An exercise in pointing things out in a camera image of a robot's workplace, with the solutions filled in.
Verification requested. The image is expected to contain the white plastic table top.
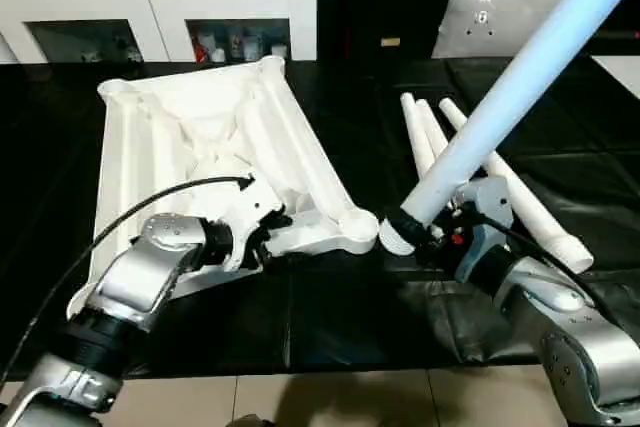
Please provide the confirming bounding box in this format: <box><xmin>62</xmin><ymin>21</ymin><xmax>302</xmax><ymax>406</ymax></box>
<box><xmin>67</xmin><ymin>54</ymin><xmax>380</xmax><ymax>319</ymax></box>

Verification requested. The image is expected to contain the white plastic table leg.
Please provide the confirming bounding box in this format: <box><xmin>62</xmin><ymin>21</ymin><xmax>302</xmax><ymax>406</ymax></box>
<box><xmin>378</xmin><ymin>0</ymin><xmax>640</xmax><ymax>256</ymax></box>
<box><xmin>401</xmin><ymin>92</ymin><xmax>437</xmax><ymax>179</ymax></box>
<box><xmin>438</xmin><ymin>99</ymin><xmax>595</xmax><ymax>272</ymax></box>
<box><xmin>414</xmin><ymin>99</ymin><xmax>454</xmax><ymax>164</ymax></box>

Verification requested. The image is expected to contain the black work mat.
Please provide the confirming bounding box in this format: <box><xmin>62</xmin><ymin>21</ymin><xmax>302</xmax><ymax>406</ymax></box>
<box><xmin>0</xmin><ymin>57</ymin><xmax>640</xmax><ymax>381</ymax></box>

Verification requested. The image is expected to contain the dark left robot foot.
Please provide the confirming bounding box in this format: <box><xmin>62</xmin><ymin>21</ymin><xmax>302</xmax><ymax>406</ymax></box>
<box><xmin>234</xmin><ymin>414</ymin><xmax>282</xmax><ymax>427</ymax></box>

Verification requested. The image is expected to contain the white glass-door cabinet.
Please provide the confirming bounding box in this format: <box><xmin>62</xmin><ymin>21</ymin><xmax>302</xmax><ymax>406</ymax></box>
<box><xmin>0</xmin><ymin>0</ymin><xmax>320</xmax><ymax>65</ymax></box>

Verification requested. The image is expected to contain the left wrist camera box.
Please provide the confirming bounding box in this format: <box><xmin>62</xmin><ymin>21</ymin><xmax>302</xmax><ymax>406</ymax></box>
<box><xmin>219</xmin><ymin>180</ymin><xmax>287</xmax><ymax>274</ymax></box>

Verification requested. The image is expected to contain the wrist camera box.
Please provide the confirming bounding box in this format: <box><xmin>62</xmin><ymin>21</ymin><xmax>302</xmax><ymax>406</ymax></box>
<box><xmin>219</xmin><ymin>180</ymin><xmax>287</xmax><ymax>274</ymax></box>
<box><xmin>452</xmin><ymin>176</ymin><xmax>515</xmax><ymax>284</ymax></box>

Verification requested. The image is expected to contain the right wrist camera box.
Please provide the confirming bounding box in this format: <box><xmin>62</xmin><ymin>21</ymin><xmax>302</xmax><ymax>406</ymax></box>
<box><xmin>452</xmin><ymin>176</ymin><xmax>515</xmax><ymax>284</ymax></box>

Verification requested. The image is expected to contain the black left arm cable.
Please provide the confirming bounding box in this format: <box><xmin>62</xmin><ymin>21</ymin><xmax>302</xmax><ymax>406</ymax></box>
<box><xmin>0</xmin><ymin>174</ymin><xmax>255</xmax><ymax>384</ymax></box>

